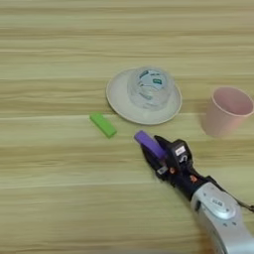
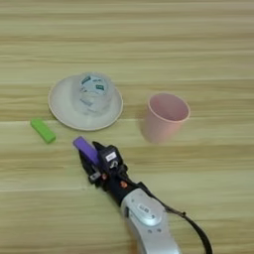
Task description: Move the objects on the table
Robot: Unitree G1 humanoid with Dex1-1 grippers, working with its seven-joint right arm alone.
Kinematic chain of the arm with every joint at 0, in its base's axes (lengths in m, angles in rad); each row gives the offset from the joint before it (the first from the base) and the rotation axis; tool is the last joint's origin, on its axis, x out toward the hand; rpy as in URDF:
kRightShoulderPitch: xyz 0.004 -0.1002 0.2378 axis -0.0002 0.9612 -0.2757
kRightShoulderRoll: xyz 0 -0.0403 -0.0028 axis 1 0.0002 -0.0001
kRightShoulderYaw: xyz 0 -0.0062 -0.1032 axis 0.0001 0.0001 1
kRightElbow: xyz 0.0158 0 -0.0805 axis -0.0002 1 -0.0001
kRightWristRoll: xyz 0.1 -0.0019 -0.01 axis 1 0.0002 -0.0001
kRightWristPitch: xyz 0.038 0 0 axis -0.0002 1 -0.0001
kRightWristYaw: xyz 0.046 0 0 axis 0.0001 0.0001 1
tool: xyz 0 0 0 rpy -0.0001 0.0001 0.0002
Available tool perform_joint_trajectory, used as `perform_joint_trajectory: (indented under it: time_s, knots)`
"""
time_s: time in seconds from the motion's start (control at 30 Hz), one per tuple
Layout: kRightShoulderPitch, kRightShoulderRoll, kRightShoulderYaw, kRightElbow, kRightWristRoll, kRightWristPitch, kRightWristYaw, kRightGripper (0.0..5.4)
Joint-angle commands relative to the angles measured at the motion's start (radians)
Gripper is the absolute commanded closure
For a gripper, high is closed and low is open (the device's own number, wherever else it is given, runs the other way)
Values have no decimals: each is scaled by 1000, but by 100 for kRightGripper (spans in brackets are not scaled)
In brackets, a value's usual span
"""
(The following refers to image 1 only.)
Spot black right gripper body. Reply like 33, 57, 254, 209
164, 158, 216, 201

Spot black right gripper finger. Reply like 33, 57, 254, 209
153, 134, 174, 151
140, 143, 171, 181

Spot purple rectangular block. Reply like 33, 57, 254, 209
133, 129, 169, 161

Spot green rectangular block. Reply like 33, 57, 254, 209
89, 111, 118, 140

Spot pink cup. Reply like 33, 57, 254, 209
200, 85, 254, 139

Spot black box with white label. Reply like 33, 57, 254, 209
168, 138, 194, 167

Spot clear plastic cup with label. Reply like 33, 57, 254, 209
126, 65, 176, 110

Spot beige round plate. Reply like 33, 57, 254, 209
105, 67, 184, 126

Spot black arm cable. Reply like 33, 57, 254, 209
227, 190, 254, 213

